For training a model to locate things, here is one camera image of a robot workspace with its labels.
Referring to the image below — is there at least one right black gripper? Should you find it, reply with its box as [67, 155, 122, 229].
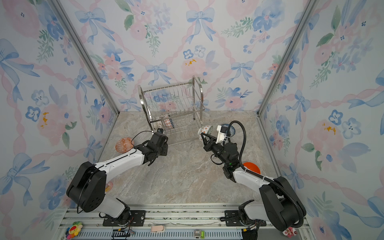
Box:
[202, 133, 230, 168]

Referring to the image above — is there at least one pale green patterned bowl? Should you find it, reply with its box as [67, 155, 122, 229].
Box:
[198, 125, 213, 143]

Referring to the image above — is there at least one white maroon patterned bowl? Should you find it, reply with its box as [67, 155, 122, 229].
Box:
[156, 120, 164, 129]

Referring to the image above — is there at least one dark blue patterned bowl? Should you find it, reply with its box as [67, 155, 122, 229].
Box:
[164, 118, 175, 129]

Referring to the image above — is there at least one orange patterned bowl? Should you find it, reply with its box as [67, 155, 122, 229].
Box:
[115, 138, 134, 154]

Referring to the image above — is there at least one blue white floral bowl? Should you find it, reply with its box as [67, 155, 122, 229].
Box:
[220, 124, 236, 137]

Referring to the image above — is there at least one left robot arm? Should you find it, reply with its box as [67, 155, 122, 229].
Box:
[66, 129, 168, 226]

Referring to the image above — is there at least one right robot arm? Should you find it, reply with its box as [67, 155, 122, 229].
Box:
[201, 133, 307, 232]

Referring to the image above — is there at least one plain orange bowl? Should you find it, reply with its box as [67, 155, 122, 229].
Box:
[243, 162, 261, 174]

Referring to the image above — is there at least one pink white cup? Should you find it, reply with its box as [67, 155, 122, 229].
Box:
[105, 181, 114, 193]

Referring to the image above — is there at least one pink eraser block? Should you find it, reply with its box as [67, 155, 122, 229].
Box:
[151, 225, 166, 233]

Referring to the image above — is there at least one small green device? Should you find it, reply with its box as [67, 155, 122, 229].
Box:
[194, 230, 205, 239]

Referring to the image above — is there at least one colourful flower toy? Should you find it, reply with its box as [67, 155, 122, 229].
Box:
[65, 221, 83, 240]

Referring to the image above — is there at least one pink plush toy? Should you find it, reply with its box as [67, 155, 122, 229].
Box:
[283, 227, 298, 238]

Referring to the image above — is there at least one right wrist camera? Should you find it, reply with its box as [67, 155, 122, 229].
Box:
[216, 124, 232, 144]

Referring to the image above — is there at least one chrome wire dish rack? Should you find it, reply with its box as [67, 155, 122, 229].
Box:
[138, 77, 206, 145]

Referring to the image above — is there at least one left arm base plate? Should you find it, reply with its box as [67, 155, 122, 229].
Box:
[103, 210, 147, 227]

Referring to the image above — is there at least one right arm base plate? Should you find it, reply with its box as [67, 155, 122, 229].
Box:
[220, 210, 267, 228]

